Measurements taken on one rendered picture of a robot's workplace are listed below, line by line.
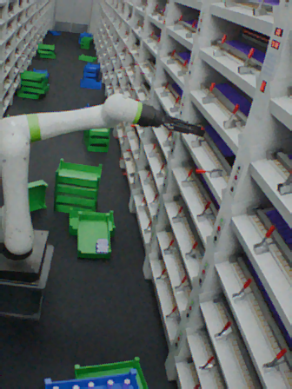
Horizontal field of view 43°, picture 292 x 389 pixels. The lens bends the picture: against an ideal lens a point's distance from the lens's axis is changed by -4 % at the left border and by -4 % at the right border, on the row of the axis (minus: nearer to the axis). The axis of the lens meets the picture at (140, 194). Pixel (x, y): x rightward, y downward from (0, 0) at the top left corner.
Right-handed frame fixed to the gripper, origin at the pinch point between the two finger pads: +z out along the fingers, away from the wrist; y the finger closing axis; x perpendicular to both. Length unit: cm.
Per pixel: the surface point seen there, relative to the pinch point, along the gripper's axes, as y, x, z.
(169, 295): 12, -84, 19
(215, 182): 31.0, -7.4, 1.9
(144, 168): -87, -63, 14
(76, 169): -102, -84, -28
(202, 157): 11.0, -7.0, 2.7
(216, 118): 17.4, 12.1, -1.7
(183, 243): 17, -46, 10
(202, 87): -15.8, 15.4, 1.4
